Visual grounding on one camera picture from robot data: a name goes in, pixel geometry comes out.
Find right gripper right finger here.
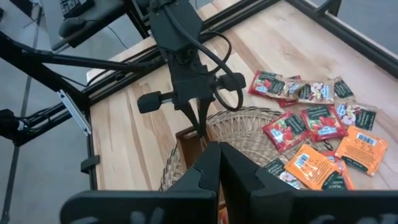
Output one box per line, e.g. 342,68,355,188
220,141,296,224

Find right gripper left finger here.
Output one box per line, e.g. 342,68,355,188
167,141,221,192

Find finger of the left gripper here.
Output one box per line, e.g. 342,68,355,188
182,102,202,138
198,98,214,138

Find wooden three-compartment tea box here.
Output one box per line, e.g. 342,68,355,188
175,126,224,170

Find round woven straw placemat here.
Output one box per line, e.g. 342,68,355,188
159,106,330,191

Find gray side desk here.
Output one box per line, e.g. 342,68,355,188
40,0,125,50

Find black edge clamp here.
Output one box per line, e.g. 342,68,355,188
80,154,101,174

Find black keyboard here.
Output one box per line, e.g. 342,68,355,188
60,0,95,19

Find black hook clamp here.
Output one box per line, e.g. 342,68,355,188
315,0,343,17

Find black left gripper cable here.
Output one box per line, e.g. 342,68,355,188
164,6,244,112

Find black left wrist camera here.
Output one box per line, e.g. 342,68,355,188
149,0,205,52

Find silver aluminium bracket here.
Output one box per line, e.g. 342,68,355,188
57,89,93,136

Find black aluminium table frame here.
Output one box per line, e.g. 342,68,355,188
0,0,398,190

